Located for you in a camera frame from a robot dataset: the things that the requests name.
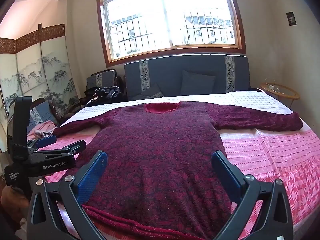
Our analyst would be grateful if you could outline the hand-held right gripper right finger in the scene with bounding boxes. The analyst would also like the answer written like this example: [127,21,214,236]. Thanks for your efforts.
[211,150,294,240]

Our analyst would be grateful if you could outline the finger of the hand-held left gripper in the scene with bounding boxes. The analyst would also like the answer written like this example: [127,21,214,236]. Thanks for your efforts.
[37,140,87,158]
[27,134,57,148]

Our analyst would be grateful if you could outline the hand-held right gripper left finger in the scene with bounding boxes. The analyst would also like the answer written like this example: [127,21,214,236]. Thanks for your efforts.
[26,150,108,240]

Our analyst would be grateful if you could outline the dark red patterned sweater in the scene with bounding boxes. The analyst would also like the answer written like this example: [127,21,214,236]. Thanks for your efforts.
[54,100,303,240]

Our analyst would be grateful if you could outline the person's left hand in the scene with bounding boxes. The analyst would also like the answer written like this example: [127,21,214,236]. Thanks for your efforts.
[1,186,28,221]

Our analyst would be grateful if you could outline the pink cloth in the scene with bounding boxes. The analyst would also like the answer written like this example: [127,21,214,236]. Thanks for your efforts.
[26,120,58,140]

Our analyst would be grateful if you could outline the wooden chair with grey cushion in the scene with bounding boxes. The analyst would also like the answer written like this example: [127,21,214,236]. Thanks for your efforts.
[29,99,60,130]

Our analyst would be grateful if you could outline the pink checked blanket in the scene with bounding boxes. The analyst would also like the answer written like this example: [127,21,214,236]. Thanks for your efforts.
[37,90,320,240]

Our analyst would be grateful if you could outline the black bag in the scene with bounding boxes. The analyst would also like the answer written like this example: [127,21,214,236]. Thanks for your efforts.
[85,86,124,107]

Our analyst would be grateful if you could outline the painted folding screen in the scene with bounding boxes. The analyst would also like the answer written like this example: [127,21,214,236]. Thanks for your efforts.
[0,24,80,153]

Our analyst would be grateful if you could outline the wooden armchair with grey cushion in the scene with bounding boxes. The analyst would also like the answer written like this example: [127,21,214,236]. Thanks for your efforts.
[84,69,125,105]

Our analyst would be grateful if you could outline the grey patterned cushion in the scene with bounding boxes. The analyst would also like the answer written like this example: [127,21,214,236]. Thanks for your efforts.
[139,82,164,99]

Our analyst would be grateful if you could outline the dark blue square cushion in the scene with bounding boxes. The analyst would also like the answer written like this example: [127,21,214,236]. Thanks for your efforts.
[180,70,216,96]

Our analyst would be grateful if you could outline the round glass side table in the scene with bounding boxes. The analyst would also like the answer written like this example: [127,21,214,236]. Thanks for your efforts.
[260,82,300,108]

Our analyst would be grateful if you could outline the wooden framed window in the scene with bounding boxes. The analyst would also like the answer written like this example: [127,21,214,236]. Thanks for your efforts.
[96,0,247,68]

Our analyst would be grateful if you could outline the white cable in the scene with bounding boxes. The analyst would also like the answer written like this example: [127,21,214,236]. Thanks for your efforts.
[265,78,285,95]

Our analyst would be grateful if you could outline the dark wall plate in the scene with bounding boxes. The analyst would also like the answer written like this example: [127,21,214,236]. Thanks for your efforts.
[286,11,297,26]

